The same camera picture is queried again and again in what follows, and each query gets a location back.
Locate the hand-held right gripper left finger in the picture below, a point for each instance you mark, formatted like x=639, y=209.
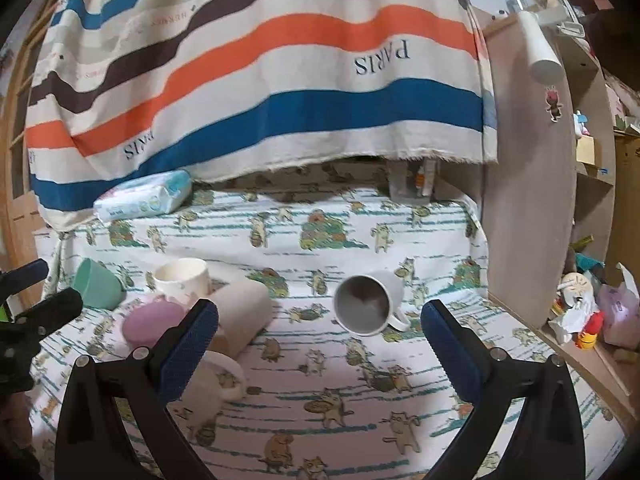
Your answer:
x=192, y=345

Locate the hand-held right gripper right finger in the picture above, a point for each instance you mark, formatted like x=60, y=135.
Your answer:
x=450, y=355

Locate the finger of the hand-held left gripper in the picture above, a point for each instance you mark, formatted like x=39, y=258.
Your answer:
x=27, y=272
x=52, y=306

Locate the purple cup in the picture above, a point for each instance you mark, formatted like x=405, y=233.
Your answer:
x=150, y=325

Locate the green plastic cup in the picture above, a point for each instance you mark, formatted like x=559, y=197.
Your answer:
x=97, y=285

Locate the beige cup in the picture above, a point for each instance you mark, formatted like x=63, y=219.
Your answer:
x=245, y=310

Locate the cream printed cup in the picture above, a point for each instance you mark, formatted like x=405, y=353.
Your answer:
x=182, y=280

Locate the white mug with print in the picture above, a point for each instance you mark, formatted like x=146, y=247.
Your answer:
x=210, y=400

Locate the wooden door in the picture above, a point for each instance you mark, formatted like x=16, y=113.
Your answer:
x=15, y=160

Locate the wet wipes pack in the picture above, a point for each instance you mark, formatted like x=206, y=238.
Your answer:
x=142, y=197

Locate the cat printed bed sheet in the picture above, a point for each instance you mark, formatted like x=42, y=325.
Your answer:
x=320, y=400

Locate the red yellow toy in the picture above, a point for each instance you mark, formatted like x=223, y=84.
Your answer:
x=590, y=332

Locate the white round toy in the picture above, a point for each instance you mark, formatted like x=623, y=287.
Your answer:
x=577, y=287

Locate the wooden shelf unit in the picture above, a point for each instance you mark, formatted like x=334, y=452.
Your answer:
x=525, y=210

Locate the pink plastic bag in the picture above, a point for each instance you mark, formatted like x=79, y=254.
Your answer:
x=622, y=312

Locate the small white carton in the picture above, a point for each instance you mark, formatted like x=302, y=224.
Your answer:
x=412, y=180

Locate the small cardboard box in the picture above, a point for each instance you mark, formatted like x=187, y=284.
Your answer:
x=587, y=151

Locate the cartoon sticker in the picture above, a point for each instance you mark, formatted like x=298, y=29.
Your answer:
x=554, y=104

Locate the striped cloth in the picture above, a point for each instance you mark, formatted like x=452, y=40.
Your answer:
x=300, y=60

